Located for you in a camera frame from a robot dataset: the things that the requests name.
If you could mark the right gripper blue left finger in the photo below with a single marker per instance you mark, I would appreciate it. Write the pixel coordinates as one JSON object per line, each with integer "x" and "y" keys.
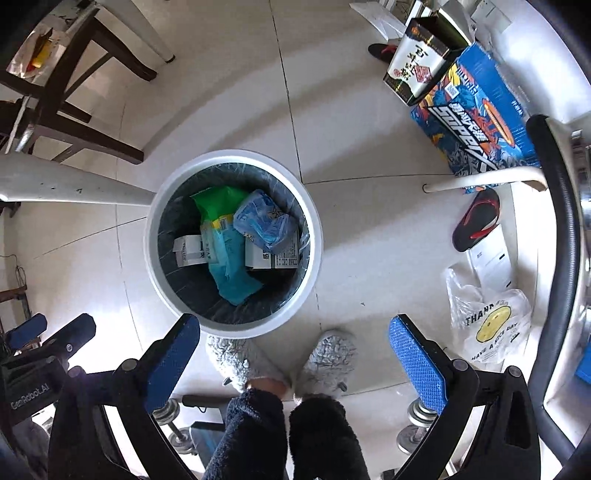
{"x": 82, "y": 444}

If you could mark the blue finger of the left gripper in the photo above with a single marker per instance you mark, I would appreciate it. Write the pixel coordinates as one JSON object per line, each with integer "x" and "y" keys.
{"x": 28, "y": 331}
{"x": 72, "y": 337}

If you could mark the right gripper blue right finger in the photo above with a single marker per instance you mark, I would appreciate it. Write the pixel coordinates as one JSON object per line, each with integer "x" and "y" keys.
{"x": 506, "y": 444}

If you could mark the teal green plastic bag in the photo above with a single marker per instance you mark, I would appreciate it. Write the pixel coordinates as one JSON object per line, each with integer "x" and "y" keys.
{"x": 224, "y": 246}

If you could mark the blue plastic wrapper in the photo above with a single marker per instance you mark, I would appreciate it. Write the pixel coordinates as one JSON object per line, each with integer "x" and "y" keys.
{"x": 259, "y": 219}

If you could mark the white Doctor toothpaste box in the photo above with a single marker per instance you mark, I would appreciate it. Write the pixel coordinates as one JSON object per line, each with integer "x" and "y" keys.
{"x": 189, "y": 251}

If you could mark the green white carton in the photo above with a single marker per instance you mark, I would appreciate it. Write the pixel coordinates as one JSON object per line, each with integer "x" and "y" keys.
{"x": 257, "y": 259}

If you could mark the white round trash bin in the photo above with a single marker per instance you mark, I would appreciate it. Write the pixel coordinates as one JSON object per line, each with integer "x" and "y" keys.
{"x": 192, "y": 289}

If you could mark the white smiley plastic bag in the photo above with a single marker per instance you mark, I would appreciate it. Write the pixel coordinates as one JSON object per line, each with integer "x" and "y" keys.
{"x": 487, "y": 326}

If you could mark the dark fleece trouser legs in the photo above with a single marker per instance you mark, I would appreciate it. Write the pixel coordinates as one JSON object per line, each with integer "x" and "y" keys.
{"x": 258, "y": 439}

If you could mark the left grey fuzzy slipper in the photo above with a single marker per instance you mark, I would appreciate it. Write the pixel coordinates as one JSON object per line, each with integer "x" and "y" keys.
{"x": 241, "y": 361}

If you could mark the grey fuzzy slipper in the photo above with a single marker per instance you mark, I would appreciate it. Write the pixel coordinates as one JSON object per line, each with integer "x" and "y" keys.
{"x": 241, "y": 361}
{"x": 328, "y": 368}

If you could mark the right grey fuzzy slipper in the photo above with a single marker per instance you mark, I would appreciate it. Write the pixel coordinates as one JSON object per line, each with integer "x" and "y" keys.
{"x": 328, "y": 368}

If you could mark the dark wooden chair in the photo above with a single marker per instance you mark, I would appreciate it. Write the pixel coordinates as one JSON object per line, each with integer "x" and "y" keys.
{"x": 44, "y": 110}

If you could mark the black red sandal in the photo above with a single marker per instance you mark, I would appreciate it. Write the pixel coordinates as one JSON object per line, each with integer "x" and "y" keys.
{"x": 480, "y": 220}

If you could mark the blue graphic cardboard box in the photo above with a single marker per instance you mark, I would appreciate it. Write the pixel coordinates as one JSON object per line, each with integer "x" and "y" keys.
{"x": 473, "y": 118}

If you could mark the black white tea bag box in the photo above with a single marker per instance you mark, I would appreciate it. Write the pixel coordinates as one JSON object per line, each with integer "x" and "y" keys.
{"x": 427, "y": 50}

